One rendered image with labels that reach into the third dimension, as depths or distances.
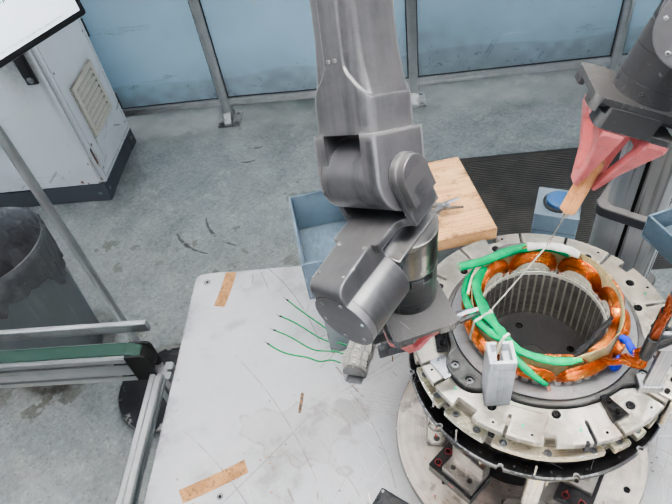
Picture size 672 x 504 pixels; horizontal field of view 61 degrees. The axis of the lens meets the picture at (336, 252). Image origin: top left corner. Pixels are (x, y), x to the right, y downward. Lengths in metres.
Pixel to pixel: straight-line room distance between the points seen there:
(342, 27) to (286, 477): 0.76
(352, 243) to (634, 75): 0.26
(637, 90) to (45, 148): 2.63
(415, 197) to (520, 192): 2.16
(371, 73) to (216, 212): 2.29
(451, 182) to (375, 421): 0.43
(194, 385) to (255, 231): 1.46
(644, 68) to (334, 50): 0.25
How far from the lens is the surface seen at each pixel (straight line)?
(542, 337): 0.85
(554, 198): 1.01
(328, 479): 1.01
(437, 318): 0.56
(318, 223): 1.05
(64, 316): 2.17
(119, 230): 2.82
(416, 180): 0.44
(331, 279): 0.45
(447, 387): 0.71
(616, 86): 0.55
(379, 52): 0.45
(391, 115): 0.44
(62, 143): 2.86
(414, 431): 1.01
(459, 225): 0.92
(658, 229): 0.98
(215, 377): 1.15
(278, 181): 2.77
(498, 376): 0.65
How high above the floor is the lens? 1.71
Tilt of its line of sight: 46 degrees down
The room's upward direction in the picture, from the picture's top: 10 degrees counter-clockwise
